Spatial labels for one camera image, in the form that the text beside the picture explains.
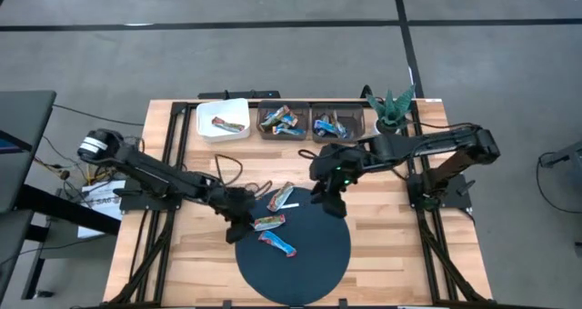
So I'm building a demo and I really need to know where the black bar device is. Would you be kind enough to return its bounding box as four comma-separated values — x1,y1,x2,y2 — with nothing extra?
197,89,282,100

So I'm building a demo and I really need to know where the green and red granola bar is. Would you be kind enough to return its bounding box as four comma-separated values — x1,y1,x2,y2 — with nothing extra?
251,214,286,232

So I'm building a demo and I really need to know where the brown and white granola bar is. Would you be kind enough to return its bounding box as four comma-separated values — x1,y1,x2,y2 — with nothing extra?
266,181,296,213

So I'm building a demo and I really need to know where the green and brown granola bar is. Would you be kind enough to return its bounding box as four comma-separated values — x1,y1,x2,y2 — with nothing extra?
259,105,291,129

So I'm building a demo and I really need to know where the white plastic bin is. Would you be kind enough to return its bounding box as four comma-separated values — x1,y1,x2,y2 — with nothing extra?
195,97,252,143

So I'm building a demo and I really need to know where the dark blue round mat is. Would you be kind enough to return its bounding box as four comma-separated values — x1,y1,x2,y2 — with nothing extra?
235,185,352,305

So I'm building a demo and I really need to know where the grey stand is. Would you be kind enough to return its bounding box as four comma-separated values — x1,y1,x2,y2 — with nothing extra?
538,140,582,169

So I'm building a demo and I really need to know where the dark transparent plastic bin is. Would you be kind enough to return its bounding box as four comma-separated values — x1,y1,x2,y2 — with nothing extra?
311,102,367,145
256,100,312,141

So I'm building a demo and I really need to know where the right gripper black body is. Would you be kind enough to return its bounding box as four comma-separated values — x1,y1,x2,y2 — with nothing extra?
309,145,366,194

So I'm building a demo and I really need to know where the thin black floor cable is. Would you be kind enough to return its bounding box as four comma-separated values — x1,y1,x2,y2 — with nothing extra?
52,103,145,127

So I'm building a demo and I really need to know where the green succulent in white pot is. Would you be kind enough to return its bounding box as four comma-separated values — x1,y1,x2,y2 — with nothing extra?
366,85,417,135

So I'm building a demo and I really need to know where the black curved floor cable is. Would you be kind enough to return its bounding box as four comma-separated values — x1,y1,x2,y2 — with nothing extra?
535,154,582,215

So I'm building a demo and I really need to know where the grey desk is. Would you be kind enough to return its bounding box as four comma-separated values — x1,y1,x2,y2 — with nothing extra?
0,89,58,214

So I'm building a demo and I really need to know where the black desk beam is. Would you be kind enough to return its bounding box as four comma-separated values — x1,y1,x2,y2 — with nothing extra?
17,184,122,236

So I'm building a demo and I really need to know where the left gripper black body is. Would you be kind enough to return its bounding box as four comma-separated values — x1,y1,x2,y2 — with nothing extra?
216,186,257,229

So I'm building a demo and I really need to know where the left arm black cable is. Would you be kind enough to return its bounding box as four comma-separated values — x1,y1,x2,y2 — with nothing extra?
213,153,274,199

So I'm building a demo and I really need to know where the blue and red granola bar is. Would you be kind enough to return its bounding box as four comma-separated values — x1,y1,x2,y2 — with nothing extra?
257,230,297,258

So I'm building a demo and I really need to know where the white printed box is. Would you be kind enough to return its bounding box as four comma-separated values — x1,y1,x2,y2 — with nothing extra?
76,180,126,240

